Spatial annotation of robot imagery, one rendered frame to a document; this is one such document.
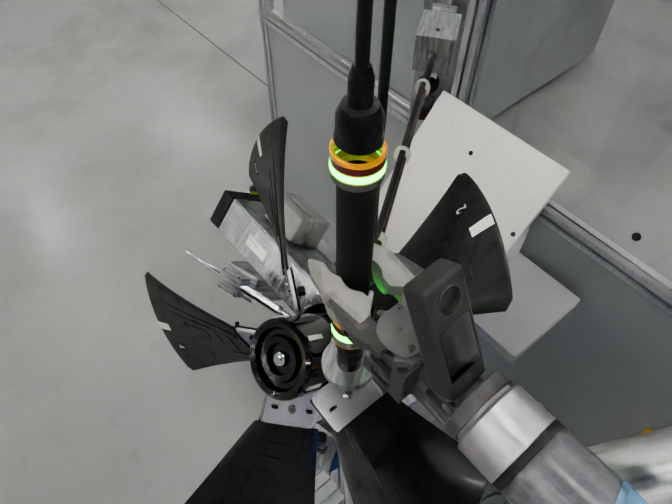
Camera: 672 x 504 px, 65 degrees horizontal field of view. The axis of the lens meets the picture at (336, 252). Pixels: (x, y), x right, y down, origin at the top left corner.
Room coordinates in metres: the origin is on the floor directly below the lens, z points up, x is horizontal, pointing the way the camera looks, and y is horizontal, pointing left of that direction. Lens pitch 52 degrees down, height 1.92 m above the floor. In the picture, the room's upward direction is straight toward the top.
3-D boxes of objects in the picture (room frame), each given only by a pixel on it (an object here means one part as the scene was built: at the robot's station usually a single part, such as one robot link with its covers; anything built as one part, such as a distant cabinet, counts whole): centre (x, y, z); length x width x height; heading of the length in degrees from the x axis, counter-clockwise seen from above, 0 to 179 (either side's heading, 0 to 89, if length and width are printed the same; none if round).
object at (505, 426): (0.16, -0.14, 1.48); 0.08 x 0.05 x 0.08; 129
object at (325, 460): (0.33, 0.00, 0.91); 0.12 x 0.08 x 0.12; 129
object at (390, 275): (0.32, -0.04, 1.47); 0.09 x 0.03 x 0.06; 29
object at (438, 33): (0.90, -0.19, 1.38); 0.10 x 0.07 x 0.08; 164
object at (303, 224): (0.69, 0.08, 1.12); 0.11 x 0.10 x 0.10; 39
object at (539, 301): (0.74, -0.37, 0.84); 0.36 x 0.24 x 0.03; 39
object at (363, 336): (0.24, -0.03, 1.50); 0.09 x 0.05 x 0.02; 50
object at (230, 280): (0.57, 0.20, 1.08); 0.07 x 0.04 x 0.06; 50
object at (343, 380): (0.31, -0.02, 1.34); 0.09 x 0.07 x 0.10; 164
